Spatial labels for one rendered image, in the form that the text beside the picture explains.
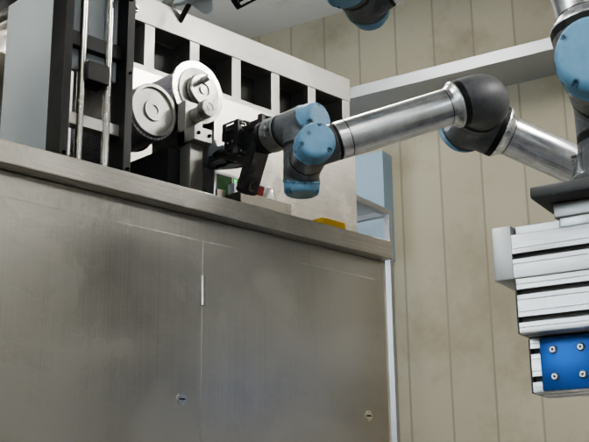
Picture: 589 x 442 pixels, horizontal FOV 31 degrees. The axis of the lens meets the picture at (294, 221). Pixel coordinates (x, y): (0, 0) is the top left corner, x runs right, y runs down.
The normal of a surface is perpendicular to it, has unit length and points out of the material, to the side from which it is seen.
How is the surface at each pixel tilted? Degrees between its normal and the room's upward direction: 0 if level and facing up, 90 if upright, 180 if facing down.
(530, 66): 180
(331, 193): 90
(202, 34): 90
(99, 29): 90
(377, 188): 90
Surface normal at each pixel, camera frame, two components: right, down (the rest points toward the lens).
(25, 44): -0.71, -0.18
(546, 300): -0.53, -0.23
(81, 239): 0.70, -0.21
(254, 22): 0.01, 0.96
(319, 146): 0.15, -0.28
